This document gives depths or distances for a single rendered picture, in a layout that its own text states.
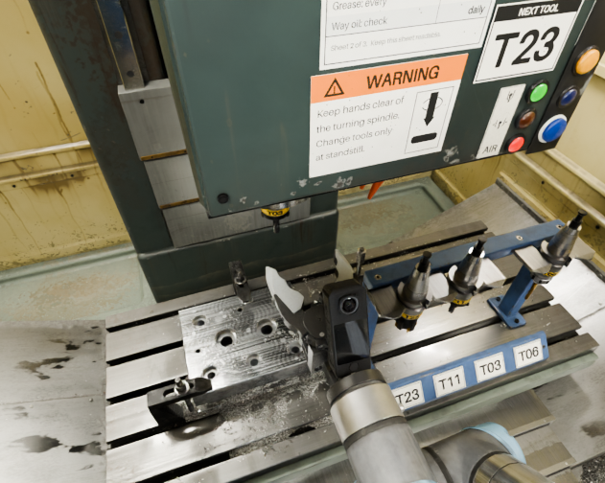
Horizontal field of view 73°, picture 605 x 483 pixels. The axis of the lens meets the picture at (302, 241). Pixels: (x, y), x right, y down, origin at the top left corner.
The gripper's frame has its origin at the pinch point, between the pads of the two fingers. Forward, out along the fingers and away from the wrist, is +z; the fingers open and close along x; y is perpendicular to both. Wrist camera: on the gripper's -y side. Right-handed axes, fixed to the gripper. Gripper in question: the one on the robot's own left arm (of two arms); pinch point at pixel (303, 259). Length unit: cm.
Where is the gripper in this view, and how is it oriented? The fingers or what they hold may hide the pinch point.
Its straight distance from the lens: 58.8
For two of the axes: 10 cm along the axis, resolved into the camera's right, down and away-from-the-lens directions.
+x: 9.5, -2.3, 2.3
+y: -0.1, 6.7, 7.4
